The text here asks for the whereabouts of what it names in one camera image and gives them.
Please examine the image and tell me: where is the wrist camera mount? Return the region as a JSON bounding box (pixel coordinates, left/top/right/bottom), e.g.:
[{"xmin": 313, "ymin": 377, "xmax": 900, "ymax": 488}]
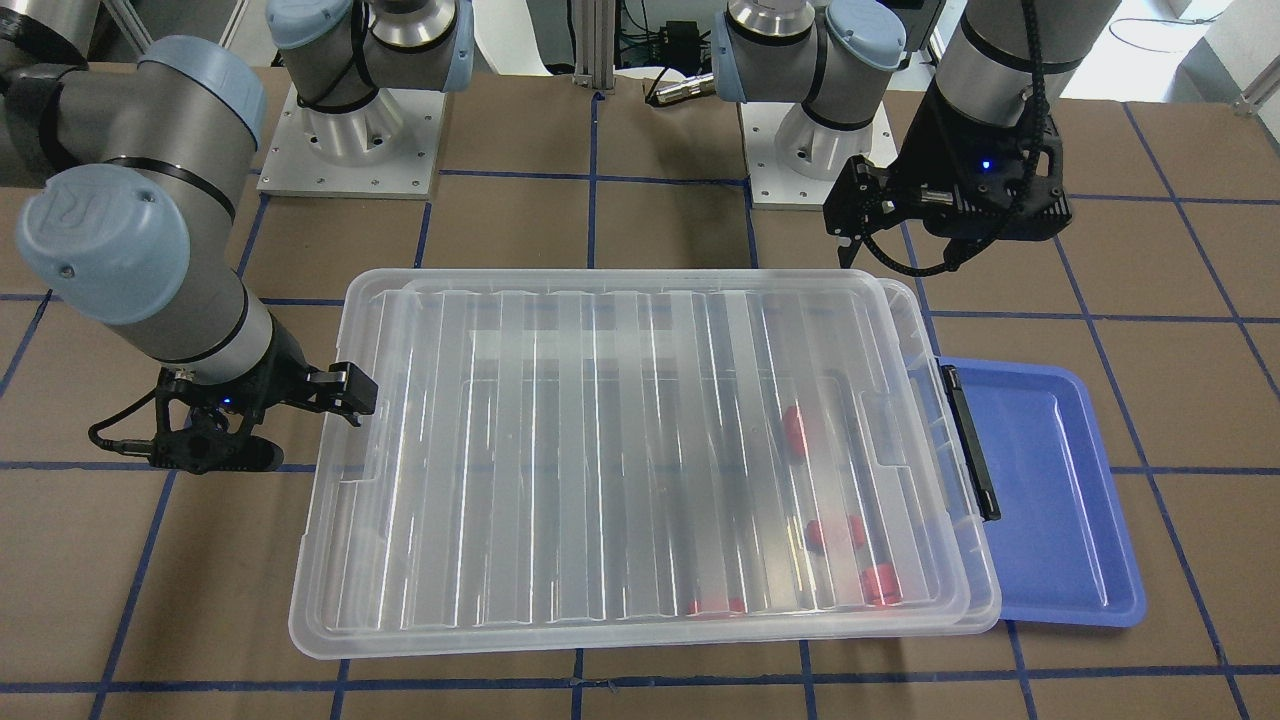
[
  {"xmin": 850, "ymin": 120, "xmax": 1073, "ymax": 279},
  {"xmin": 87, "ymin": 368, "xmax": 284, "ymax": 475}
]

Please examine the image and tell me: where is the black box latch handle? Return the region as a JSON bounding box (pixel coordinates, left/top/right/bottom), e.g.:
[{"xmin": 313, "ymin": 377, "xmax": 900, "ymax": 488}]
[{"xmin": 940, "ymin": 363, "xmax": 1002, "ymax": 521}]

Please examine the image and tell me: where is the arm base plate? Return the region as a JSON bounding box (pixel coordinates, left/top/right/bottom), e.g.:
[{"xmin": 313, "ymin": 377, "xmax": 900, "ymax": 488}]
[
  {"xmin": 739, "ymin": 102, "xmax": 897, "ymax": 211},
  {"xmin": 257, "ymin": 88, "xmax": 449, "ymax": 201}
]

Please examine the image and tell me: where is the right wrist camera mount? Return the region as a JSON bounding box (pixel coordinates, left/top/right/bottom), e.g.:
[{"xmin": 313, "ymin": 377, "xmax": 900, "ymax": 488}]
[{"xmin": 87, "ymin": 368, "xmax": 284, "ymax": 475}]

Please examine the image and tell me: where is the red block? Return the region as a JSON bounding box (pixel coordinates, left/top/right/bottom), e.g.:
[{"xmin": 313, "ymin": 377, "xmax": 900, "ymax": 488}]
[
  {"xmin": 782, "ymin": 404, "xmax": 809, "ymax": 462},
  {"xmin": 859, "ymin": 562, "xmax": 902, "ymax": 607},
  {"xmin": 803, "ymin": 514, "xmax": 869, "ymax": 555},
  {"xmin": 684, "ymin": 596, "xmax": 748, "ymax": 620}
]

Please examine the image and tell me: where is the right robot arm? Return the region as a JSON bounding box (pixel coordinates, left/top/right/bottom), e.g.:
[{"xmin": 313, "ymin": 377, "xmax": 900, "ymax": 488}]
[{"xmin": 3, "ymin": 1, "xmax": 475, "ymax": 423}]

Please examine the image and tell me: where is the clear plastic storage box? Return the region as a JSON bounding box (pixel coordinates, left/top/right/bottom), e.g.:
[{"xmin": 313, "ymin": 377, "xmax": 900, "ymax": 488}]
[{"xmin": 340, "ymin": 268, "xmax": 1004, "ymax": 641}]

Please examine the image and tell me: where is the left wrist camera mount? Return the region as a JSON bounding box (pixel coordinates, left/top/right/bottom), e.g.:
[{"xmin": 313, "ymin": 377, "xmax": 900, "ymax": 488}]
[{"xmin": 850, "ymin": 120, "xmax": 1073, "ymax": 279}]

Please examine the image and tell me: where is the clear plastic box lid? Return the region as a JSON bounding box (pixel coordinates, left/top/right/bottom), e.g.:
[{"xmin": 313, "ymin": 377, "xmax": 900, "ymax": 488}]
[{"xmin": 288, "ymin": 266, "xmax": 972, "ymax": 660}]

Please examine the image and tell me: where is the blue plastic tray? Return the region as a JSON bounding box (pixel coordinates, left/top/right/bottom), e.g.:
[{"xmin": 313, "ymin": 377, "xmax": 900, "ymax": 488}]
[{"xmin": 941, "ymin": 357, "xmax": 1147, "ymax": 628}]

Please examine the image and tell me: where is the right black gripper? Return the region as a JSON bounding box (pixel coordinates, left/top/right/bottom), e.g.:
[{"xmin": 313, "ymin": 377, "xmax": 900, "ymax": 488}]
[{"xmin": 160, "ymin": 315, "xmax": 379, "ymax": 428}]

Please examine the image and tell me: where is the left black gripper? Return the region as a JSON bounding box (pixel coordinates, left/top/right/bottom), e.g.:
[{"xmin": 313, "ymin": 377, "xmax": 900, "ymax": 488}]
[{"xmin": 823, "ymin": 85, "xmax": 1073, "ymax": 269}]

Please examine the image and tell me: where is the aluminium frame post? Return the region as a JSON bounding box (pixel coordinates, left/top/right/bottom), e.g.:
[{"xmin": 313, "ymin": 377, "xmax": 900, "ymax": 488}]
[{"xmin": 570, "ymin": 0, "xmax": 621, "ymax": 95}]

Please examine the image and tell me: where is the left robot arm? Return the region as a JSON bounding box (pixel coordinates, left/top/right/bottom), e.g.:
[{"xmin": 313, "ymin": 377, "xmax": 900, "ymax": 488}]
[{"xmin": 710, "ymin": 1, "xmax": 1117, "ymax": 278}]

